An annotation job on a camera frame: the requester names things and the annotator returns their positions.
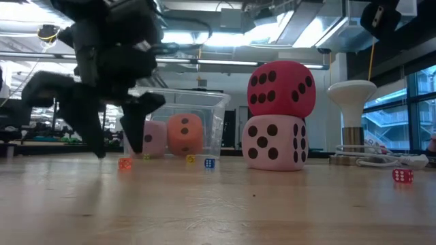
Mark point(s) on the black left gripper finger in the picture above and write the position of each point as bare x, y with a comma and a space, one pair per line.
136, 119
90, 119

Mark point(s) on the large light pink foam die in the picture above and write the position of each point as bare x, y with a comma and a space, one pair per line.
279, 156
156, 143

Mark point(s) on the small green die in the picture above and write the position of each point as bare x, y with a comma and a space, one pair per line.
146, 157

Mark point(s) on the small orange die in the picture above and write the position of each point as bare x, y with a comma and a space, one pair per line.
125, 163

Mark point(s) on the large orange foam die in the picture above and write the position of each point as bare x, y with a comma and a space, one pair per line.
190, 136

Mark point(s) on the small yellow die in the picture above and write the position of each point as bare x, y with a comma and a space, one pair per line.
191, 159

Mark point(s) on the large red foam die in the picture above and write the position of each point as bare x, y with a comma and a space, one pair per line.
282, 98

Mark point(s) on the small red die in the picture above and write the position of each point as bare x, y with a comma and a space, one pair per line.
403, 175

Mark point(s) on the clear plastic container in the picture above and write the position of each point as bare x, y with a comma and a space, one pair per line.
211, 112

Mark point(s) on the black monitor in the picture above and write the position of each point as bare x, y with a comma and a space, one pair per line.
13, 114

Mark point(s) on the white mushroom lamp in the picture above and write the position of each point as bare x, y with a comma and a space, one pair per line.
352, 98

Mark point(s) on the small blue die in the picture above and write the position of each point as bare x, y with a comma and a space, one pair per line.
210, 163

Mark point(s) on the long ceiling light bar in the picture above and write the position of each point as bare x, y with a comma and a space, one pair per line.
225, 62

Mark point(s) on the black table frame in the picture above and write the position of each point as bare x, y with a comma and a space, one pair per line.
41, 149

